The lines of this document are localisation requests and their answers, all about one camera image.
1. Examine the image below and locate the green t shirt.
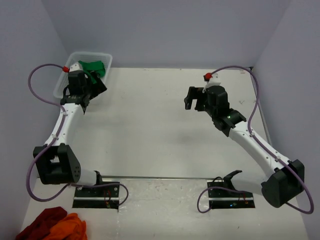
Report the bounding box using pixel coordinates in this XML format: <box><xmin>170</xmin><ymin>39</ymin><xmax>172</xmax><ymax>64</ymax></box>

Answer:
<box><xmin>78</xmin><ymin>60</ymin><xmax>106</xmax><ymax>84</ymax></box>

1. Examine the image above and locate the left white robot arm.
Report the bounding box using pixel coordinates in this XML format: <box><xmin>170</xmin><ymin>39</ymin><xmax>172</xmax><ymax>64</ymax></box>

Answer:
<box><xmin>33</xmin><ymin>70</ymin><xmax>107</xmax><ymax>197</ymax></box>

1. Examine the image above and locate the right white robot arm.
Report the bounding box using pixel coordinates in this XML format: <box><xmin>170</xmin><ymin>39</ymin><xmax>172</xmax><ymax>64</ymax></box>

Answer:
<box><xmin>184</xmin><ymin>85</ymin><xmax>306</xmax><ymax>208</ymax></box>

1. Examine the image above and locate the white plastic basket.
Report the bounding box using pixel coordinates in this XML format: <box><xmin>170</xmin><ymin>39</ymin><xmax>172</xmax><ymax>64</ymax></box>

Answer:
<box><xmin>53</xmin><ymin>51</ymin><xmax>113</xmax><ymax>105</ymax></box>

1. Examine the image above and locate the orange t shirt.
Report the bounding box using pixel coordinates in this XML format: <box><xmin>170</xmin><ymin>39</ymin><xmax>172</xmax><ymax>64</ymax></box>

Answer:
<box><xmin>44</xmin><ymin>213</ymin><xmax>88</xmax><ymax>240</ymax></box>

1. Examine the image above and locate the dark red t shirt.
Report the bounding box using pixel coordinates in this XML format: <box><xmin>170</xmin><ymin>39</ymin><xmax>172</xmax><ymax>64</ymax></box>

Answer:
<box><xmin>15</xmin><ymin>206</ymin><xmax>67</xmax><ymax>240</ymax></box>

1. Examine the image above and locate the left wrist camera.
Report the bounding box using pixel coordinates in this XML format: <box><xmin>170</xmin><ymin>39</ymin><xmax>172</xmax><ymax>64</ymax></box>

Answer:
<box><xmin>69</xmin><ymin>62</ymin><xmax>83</xmax><ymax>73</ymax></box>

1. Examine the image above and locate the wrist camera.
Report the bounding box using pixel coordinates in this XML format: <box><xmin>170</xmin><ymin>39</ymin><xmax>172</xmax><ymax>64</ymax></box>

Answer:
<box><xmin>202</xmin><ymin>72</ymin><xmax>221</xmax><ymax>93</ymax></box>
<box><xmin>69</xmin><ymin>62</ymin><xmax>83</xmax><ymax>73</ymax></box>

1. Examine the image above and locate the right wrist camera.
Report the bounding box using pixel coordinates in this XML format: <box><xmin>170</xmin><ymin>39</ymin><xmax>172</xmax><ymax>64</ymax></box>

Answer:
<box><xmin>202</xmin><ymin>72</ymin><xmax>221</xmax><ymax>93</ymax></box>

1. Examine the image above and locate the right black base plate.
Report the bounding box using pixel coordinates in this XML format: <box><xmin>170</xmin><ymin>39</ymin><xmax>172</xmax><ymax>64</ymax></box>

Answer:
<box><xmin>208</xmin><ymin>189</ymin><xmax>256</xmax><ymax>209</ymax></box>

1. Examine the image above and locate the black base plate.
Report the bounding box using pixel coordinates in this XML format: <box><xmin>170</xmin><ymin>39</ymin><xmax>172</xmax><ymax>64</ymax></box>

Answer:
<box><xmin>208</xmin><ymin>189</ymin><xmax>256</xmax><ymax>209</ymax></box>
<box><xmin>72</xmin><ymin>181</ymin><xmax>120</xmax><ymax>210</ymax></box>

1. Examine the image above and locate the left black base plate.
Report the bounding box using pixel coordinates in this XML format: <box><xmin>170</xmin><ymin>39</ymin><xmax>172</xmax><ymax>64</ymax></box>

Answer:
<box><xmin>72</xmin><ymin>181</ymin><xmax>120</xmax><ymax>210</ymax></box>

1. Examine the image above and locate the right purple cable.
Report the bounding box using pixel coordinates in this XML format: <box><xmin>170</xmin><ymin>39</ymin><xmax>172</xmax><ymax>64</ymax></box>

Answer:
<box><xmin>196</xmin><ymin>65</ymin><xmax>315</xmax><ymax>215</ymax></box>

